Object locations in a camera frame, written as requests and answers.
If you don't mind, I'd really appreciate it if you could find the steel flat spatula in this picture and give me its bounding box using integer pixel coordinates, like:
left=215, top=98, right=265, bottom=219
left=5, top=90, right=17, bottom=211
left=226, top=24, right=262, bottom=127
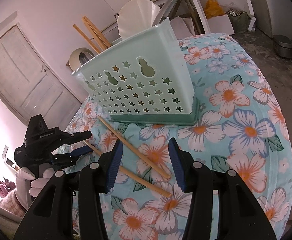
left=152, top=0, right=178, bottom=26

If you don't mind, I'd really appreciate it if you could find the white door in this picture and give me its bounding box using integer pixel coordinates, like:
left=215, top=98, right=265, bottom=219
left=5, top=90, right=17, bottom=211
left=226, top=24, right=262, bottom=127
left=0, top=26, right=80, bottom=130

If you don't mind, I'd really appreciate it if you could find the white long desk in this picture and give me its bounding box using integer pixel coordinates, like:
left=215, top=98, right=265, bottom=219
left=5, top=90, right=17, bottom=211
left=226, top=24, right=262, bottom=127
left=101, top=0, right=211, bottom=35

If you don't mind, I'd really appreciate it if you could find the floral blue tablecloth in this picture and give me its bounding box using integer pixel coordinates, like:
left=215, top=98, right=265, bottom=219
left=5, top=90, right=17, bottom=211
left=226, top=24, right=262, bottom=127
left=66, top=33, right=292, bottom=239

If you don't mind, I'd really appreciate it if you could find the yellow plastic bag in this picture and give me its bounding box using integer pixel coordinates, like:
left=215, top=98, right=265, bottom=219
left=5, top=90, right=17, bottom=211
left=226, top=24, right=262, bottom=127
left=203, top=0, right=225, bottom=20

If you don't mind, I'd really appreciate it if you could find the white gloved left hand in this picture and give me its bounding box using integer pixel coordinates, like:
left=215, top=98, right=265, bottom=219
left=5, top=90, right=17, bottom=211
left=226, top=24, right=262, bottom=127
left=15, top=167, right=55, bottom=210

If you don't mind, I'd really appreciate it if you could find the checkered sleeve left forearm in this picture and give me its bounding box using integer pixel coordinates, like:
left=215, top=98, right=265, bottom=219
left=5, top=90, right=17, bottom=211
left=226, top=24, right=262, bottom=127
left=0, top=190, right=26, bottom=217

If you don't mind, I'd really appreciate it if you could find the mint green utensil caddy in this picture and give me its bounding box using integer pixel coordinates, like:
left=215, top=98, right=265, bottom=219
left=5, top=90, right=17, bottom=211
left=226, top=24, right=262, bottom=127
left=72, top=19, right=199, bottom=126

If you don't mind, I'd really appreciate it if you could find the grey refrigerator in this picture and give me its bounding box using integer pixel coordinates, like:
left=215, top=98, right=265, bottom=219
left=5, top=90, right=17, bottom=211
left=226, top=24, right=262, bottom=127
left=251, top=0, right=292, bottom=40

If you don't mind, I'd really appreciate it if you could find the white cardboard box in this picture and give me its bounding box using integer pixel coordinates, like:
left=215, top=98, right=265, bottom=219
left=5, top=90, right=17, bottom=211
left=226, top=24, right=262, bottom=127
left=207, top=15, right=235, bottom=35

